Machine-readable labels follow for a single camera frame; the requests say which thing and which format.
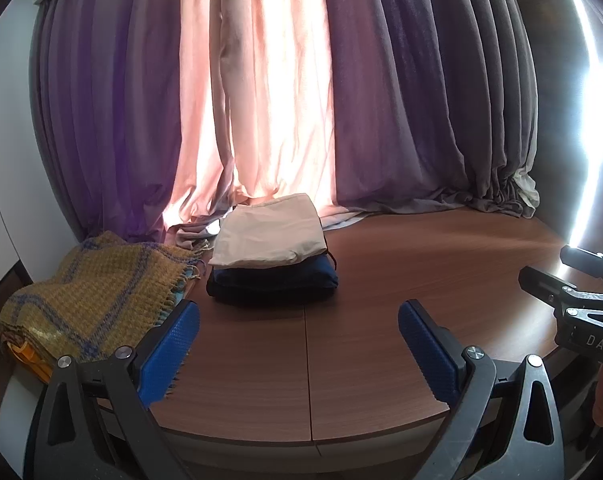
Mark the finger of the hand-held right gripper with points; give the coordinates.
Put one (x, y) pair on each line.
(591, 262)
(556, 287)

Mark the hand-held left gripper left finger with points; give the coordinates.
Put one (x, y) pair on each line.
(169, 350)

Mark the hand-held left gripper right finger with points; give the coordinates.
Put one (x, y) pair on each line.
(426, 350)

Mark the cream pants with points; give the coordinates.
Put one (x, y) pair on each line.
(266, 235)

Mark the yellow woven blanket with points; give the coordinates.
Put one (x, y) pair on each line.
(91, 295)

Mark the white sheer curtain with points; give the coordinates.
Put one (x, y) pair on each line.
(529, 187)

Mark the folded blue garment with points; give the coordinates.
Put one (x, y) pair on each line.
(281, 275)

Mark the orange plastic object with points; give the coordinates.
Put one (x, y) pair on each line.
(29, 357)

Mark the led light strip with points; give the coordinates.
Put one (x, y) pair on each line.
(589, 110)

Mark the purple grey curtain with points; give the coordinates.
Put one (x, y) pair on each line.
(106, 110)
(421, 110)

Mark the pale pink curtain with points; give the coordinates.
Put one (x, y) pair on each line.
(271, 85)

